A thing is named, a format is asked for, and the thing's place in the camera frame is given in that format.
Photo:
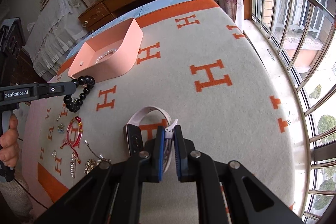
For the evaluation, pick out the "rhinestone hair clip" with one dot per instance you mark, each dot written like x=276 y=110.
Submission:
x=73 y=165

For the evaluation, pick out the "stone window sill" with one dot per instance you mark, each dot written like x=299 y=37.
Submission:
x=275 y=69

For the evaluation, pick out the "blue stone brooch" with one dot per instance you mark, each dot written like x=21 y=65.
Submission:
x=61 y=128

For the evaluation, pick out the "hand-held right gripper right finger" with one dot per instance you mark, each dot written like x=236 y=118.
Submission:
x=178 y=158

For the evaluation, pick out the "pink bedsheet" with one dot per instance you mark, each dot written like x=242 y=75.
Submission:
x=31 y=134

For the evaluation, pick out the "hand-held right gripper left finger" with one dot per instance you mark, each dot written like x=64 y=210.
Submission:
x=160 y=158

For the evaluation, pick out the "person's patterned clothing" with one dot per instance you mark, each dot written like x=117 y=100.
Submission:
x=13 y=203

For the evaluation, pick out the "pink plastic tray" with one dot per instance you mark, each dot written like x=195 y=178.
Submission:
x=118 y=64

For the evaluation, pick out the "orange and cream patterned blanket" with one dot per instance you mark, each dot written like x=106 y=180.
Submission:
x=210 y=134

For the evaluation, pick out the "barred window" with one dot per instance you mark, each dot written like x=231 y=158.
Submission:
x=288 y=29

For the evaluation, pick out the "person's left hand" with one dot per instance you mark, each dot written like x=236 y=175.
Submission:
x=9 y=142

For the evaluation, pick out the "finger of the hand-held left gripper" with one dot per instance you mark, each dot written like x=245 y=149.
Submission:
x=57 y=88

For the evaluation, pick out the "small silver earring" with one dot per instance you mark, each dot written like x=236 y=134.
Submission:
x=58 y=118

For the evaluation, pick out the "black equipment stand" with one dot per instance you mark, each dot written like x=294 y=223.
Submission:
x=10 y=50

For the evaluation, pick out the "furniture under white lace cover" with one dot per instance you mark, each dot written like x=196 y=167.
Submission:
x=52 y=29

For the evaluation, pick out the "brown wooden door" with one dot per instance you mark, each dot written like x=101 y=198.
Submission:
x=29 y=66

